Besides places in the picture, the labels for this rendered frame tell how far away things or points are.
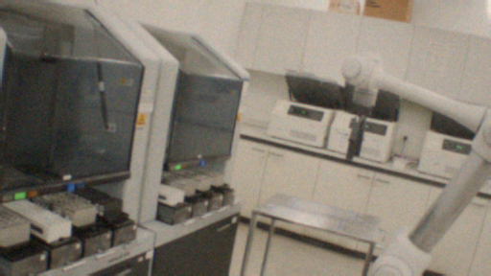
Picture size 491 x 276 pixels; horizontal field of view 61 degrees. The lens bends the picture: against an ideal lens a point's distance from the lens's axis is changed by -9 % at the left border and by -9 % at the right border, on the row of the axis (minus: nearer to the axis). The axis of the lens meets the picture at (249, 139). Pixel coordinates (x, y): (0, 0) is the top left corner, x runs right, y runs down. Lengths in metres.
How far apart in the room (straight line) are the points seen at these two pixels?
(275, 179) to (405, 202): 1.22
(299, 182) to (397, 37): 1.63
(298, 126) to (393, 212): 1.16
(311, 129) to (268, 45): 1.04
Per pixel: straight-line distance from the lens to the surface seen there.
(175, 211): 2.00
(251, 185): 4.42
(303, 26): 4.57
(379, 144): 4.04
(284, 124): 4.25
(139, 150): 1.83
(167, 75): 1.88
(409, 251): 1.59
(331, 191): 4.16
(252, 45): 4.74
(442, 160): 4.01
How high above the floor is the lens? 1.43
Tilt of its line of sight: 8 degrees down
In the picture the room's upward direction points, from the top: 10 degrees clockwise
